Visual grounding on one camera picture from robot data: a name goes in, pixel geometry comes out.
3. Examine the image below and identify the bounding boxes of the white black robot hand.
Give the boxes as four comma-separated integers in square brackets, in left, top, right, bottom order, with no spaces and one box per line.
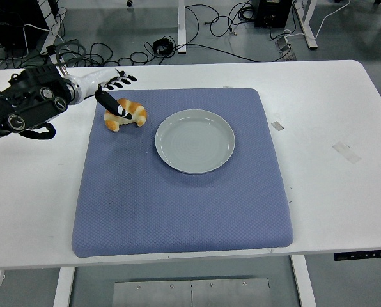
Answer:
[75,68,138,121]

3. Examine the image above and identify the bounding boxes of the golden croissant bread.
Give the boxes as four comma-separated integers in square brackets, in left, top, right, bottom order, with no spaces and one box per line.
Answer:
[104,98,148,132]

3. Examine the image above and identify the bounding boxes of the large black equipment box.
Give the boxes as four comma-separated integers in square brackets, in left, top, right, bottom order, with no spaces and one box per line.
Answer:
[0,0,51,51]

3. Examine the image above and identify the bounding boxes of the round grey plate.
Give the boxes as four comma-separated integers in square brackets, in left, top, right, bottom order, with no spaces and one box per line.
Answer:
[155,109,236,175]

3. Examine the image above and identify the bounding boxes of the blue quilted mat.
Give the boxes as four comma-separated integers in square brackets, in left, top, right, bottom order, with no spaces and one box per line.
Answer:
[71,88,295,259]

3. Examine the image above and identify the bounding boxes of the black computer tower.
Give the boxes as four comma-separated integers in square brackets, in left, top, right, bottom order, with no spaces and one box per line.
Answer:
[253,0,292,28]

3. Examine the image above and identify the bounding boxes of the grey metal foot pedal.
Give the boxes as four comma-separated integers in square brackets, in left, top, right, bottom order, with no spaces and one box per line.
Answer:
[274,34,298,62]

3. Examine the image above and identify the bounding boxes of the white table leg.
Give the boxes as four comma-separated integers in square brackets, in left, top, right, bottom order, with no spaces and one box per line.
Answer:
[53,267,76,307]
[290,255,317,307]

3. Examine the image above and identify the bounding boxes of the grey metal plate with screws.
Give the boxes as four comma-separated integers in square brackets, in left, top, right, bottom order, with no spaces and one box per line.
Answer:
[112,278,271,307]

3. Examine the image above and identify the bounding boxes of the large clear tape strip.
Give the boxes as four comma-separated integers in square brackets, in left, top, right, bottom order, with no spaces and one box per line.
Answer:
[332,141,362,165]

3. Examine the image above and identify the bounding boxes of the black desk control panel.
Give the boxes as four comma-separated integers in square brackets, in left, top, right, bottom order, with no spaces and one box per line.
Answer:
[334,249,381,262]

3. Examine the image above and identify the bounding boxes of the grey corrugated hose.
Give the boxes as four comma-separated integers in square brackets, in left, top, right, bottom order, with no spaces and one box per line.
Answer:
[54,39,88,66]

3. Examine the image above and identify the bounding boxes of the tangled black floor cables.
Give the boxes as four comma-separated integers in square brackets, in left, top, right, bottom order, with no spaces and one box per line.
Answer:
[81,40,154,68]

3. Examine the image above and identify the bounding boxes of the coiled black cable bundle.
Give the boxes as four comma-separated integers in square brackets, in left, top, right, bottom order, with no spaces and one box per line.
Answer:
[152,38,174,56]

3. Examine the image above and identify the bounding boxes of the long black floor cable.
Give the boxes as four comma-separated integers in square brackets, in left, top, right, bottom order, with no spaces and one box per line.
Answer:
[173,43,262,63]

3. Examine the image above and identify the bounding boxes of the looped black cable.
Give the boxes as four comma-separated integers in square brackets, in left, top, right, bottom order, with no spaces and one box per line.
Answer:
[186,0,254,37]

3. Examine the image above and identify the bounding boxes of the white floor cable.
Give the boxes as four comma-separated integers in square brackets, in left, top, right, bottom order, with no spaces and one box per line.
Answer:
[283,4,348,40]

